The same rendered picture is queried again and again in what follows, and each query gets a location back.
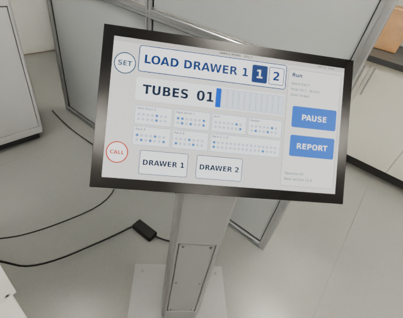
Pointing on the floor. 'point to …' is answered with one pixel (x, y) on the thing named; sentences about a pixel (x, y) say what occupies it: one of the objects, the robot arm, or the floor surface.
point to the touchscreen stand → (186, 264)
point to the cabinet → (7, 310)
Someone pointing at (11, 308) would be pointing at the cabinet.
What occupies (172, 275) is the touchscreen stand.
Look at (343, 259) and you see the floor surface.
